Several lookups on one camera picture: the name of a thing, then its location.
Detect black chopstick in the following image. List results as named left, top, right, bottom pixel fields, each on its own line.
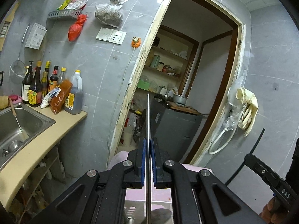
left=224, top=128, right=266, bottom=186

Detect person's right hand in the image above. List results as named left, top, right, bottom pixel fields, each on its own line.
left=259, top=197, right=298, bottom=223

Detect pink floral tablecloth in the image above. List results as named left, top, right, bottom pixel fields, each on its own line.
left=106, top=151, right=211, bottom=224

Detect white plastic utensil holder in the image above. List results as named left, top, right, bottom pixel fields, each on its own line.
left=124, top=200, right=173, bottom=223

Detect clear plastic bag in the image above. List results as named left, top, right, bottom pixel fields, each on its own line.
left=223, top=75, right=244, bottom=131

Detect cream rubber gloves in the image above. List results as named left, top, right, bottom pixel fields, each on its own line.
left=236, top=88, right=259, bottom=137

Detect grey metal cabinet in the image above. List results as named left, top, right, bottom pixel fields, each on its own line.
left=150, top=99, right=202, bottom=162

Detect grey pot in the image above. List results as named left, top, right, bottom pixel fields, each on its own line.
left=173, top=95, right=187, bottom=105

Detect beige countertop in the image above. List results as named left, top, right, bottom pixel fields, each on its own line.
left=1, top=107, right=88, bottom=210

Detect large soy sauce jug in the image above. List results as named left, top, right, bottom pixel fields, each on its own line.
left=64, top=70, right=84, bottom=115

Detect steel sink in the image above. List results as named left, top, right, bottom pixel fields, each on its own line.
left=1, top=103, right=56, bottom=169

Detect orange snack packet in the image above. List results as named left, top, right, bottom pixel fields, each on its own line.
left=50, top=79, right=73, bottom=115

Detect green box on shelf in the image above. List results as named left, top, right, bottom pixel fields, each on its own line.
left=137, top=79, right=150, bottom=91

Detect dark sauce bottle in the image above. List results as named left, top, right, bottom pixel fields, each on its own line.
left=28, top=60, right=42, bottom=107

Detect hanging strainer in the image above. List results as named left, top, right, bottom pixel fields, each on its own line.
left=9, top=23, right=30, bottom=84

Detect red plastic bag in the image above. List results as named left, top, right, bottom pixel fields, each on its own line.
left=68, top=14, right=87, bottom=41

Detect hanging bag of spices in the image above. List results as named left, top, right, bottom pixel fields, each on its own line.
left=94, top=0, right=129, bottom=28

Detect white hose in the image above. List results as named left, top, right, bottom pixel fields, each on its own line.
left=208, top=105, right=248, bottom=155

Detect white wall socket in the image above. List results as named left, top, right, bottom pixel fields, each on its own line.
left=96, top=28, right=127, bottom=45

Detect white box on wall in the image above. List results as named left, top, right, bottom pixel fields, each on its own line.
left=25, top=22, right=47, bottom=50

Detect wall wire basket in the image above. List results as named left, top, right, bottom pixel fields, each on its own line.
left=47, top=9, right=83, bottom=20

